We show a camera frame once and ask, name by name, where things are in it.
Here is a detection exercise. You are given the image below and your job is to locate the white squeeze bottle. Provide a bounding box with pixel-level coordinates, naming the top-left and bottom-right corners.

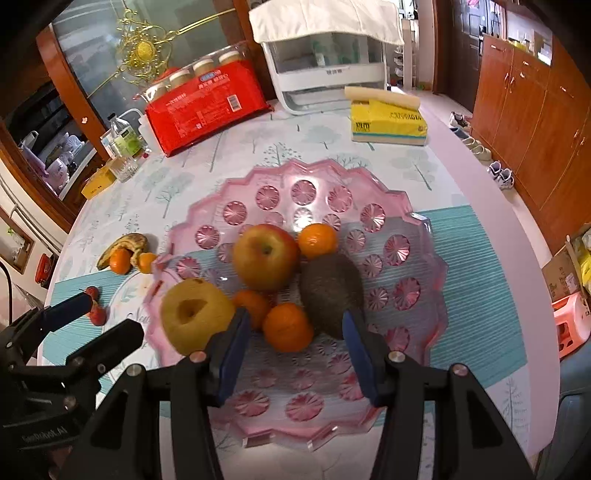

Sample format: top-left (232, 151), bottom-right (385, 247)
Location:
top-left (117, 108), bottom-right (153, 148)

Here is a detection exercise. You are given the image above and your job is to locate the blue grey chair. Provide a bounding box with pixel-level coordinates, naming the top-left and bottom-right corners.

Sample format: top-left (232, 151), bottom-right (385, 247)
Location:
top-left (536, 351), bottom-right (591, 480)

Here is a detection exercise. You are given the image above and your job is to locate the dark avocado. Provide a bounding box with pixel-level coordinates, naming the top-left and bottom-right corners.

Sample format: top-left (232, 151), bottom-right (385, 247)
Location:
top-left (298, 253), bottom-right (368, 341)

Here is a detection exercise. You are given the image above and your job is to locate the pink glass fruit bowl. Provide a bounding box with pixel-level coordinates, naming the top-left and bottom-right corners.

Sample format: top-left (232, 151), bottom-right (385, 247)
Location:
top-left (148, 158), bottom-right (450, 450)

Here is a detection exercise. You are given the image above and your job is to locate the red lid container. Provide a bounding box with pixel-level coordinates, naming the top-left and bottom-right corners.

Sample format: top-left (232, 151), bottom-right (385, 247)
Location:
top-left (34, 253), bottom-right (56, 284)

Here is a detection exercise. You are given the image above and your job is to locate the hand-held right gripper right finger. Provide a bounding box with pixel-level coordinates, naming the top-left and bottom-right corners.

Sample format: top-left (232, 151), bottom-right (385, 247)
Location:
top-left (342, 310), bottom-right (536, 480)

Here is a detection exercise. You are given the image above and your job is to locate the long wooden cabinet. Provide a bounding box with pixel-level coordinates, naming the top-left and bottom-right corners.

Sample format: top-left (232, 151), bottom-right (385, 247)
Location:
top-left (471, 32), bottom-right (591, 250)

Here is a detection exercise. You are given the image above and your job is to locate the pink plastic stool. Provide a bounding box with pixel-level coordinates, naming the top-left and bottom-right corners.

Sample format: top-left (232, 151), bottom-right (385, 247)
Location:
top-left (551, 293), bottom-right (591, 361)

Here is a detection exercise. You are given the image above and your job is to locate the wooden picture frame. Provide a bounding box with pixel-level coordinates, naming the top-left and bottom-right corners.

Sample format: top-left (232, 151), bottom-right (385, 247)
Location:
top-left (0, 208), bottom-right (35, 273)

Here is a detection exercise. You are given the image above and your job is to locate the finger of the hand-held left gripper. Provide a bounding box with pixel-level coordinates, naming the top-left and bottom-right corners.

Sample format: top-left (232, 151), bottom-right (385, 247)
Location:
top-left (25, 318), bottom-right (145, 402)
top-left (0, 293), bottom-right (95, 370)

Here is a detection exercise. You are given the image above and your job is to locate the frosted glass sliding door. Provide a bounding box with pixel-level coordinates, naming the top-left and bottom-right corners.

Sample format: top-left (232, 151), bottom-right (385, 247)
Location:
top-left (51, 0), bottom-right (278, 139)

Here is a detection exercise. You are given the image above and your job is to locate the clear bottle green label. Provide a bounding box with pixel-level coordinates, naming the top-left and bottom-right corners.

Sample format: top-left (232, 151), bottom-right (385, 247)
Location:
top-left (107, 113), bottom-right (141, 160)

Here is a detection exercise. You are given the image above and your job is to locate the yellow flat box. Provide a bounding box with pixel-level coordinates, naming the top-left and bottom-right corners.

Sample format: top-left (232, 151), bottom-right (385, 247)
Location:
top-left (82, 166), bottom-right (116, 200)

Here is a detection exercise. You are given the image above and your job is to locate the gold door ornament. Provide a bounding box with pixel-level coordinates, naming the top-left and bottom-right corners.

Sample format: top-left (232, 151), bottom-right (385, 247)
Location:
top-left (88, 7), bottom-right (250, 93)

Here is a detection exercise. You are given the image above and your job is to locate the yellow tissue pack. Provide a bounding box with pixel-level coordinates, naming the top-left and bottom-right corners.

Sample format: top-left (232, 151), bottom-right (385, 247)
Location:
top-left (345, 85), bottom-right (429, 146)

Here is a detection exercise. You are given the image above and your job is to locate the white towel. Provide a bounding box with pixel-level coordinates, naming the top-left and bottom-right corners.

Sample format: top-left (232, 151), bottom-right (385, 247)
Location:
top-left (249, 0), bottom-right (406, 44)

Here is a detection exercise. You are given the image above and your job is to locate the tree print tablecloth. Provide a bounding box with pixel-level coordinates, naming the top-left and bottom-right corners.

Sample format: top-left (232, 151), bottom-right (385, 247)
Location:
top-left (39, 99), bottom-right (561, 467)

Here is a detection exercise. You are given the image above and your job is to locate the wooden kitchen cabinet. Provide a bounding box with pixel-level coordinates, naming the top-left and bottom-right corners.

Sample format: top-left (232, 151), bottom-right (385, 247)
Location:
top-left (0, 78), bottom-right (102, 222)

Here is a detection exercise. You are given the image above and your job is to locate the spotted yellow banana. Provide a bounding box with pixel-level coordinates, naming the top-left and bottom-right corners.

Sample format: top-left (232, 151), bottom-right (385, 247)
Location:
top-left (96, 233), bottom-right (149, 271)

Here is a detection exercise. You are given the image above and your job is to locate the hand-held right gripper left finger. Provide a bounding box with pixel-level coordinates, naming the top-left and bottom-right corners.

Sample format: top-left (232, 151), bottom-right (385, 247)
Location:
top-left (58, 308), bottom-right (252, 480)

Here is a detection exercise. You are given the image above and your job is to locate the clear drinking glass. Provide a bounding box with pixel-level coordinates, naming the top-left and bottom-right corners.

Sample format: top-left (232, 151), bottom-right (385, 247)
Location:
top-left (109, 157), bottom-right (139, 183)

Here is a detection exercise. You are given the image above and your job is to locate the dark entrance door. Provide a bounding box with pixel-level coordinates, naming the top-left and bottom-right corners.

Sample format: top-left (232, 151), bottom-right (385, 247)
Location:
top-left (455, 0), bottom-right (485, 107)

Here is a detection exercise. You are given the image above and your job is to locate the row of shoes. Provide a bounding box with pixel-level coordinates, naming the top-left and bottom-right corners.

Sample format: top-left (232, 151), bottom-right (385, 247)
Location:
top-left (449, 111), bottom-right (515, 191)

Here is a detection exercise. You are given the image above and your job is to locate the yellow plastic bag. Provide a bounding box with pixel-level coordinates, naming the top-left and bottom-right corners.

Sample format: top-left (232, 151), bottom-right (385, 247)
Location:
top-left (577, 231), bottom-right (591, 296)

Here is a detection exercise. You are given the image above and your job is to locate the red plastic package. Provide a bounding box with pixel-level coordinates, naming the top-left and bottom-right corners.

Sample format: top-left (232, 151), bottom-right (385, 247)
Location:
top-left (145, 60), bottom-right (273, 158)

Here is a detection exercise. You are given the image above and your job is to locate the white countertop cabinet appliance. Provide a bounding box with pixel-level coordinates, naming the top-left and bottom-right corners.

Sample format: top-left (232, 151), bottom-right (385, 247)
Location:
top-left (259, 28), bottom-right (389, 116)

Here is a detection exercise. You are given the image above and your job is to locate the red yellow apple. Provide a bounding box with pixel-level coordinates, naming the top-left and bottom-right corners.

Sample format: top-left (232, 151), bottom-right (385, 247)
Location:
top-left (232, 224), bottom-right (301, 291)

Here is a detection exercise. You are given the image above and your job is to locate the cardboard box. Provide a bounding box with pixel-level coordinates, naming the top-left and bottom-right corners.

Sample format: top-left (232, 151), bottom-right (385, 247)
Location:
top-left (541, 235), bottom-right (591, 301)

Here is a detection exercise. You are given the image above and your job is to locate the wall shelf with small items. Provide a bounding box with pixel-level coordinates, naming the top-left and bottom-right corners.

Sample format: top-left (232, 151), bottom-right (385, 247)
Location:
top-left (480, 0), bottom-right (555, 65)

